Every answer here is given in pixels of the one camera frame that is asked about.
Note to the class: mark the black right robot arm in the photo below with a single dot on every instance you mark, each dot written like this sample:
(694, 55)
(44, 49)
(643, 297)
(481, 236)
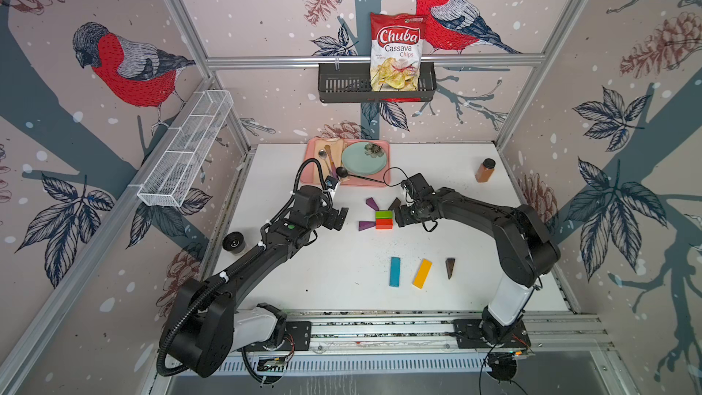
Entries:
(525, 249)

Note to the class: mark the black lid shaker jar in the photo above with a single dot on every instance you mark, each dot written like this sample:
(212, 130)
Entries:
(234, 243)

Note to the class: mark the brown spice bottle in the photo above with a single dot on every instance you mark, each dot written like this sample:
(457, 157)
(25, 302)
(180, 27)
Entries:
(485, 170)

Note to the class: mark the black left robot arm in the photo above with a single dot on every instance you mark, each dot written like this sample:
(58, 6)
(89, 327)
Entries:
(205, 322)

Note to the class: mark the black wall basket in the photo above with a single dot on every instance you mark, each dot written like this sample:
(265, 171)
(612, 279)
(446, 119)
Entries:
(349, 83)

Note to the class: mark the yellow long block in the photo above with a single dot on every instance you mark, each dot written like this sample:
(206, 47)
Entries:
(422, 274)

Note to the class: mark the teal long block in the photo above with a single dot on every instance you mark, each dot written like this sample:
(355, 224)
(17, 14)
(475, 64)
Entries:
(394, 272)

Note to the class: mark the dark brown triangle block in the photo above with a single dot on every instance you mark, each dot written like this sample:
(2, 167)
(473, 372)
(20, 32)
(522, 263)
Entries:
(395, 204)
(449, 265)

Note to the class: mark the red rectangular block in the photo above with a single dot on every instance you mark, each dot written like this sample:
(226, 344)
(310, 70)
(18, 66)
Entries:
(384, 224)

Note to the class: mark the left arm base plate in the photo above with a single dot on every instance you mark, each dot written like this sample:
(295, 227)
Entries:
(285, 337)

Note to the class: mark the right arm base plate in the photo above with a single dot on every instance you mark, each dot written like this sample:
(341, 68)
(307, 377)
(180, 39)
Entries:
(478, 334)

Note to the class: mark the gold purple knife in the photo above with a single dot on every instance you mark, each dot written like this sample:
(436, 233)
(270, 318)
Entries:
(330, 158)

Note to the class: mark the green rectangular block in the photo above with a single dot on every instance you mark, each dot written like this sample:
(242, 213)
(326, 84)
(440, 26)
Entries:
(384, 214)

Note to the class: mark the silver spoon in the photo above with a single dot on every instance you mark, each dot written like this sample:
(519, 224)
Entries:
(323, 156)

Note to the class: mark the white wire wall basket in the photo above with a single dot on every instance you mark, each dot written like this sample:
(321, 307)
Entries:
(178, 167)

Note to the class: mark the black spoon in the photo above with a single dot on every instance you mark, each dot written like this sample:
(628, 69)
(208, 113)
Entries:
(344, 174)

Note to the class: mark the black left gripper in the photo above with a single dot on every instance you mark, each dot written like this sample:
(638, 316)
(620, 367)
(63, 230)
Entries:
(332, 220)

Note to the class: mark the pink tray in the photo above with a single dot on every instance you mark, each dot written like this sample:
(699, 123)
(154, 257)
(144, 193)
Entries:
(338, 145)

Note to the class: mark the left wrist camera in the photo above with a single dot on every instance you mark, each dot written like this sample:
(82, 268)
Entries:
(331, 183)

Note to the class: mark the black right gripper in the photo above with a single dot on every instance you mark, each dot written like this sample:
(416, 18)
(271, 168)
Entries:
(401, 218)

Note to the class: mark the Chuba cassava chips bag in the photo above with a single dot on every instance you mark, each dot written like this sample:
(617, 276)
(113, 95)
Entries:
(396, 51)

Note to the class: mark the mint green flower plate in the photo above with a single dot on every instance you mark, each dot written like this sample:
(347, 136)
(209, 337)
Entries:
(364, 158)

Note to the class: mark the purple triangle block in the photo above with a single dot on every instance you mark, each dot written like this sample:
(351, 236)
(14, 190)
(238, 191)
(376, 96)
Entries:
(365, 225)
(372, 204)

